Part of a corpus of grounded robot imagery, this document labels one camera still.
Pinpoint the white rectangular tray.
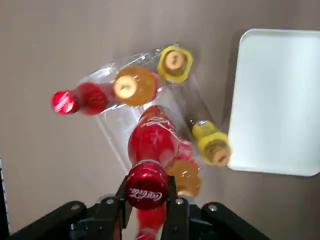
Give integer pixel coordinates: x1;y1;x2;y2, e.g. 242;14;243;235
227;28;320;177

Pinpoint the clear acrylic shelf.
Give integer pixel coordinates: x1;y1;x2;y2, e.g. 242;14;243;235
78;42;227;176

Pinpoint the orange juice bottle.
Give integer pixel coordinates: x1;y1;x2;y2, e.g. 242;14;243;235
166;141;203;197
113;65;160;107

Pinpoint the red cola bottle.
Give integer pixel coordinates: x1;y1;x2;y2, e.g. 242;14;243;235
51;81;111;116
124;104;181;211
136;206;166;240

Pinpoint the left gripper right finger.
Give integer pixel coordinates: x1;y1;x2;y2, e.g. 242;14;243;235
162;175;271;240

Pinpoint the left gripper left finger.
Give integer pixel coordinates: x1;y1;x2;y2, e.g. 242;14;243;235
9;175;134;240

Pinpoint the yellow drink bottle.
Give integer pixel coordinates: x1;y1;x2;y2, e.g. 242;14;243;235
188;119;232;168
156;45;195;84

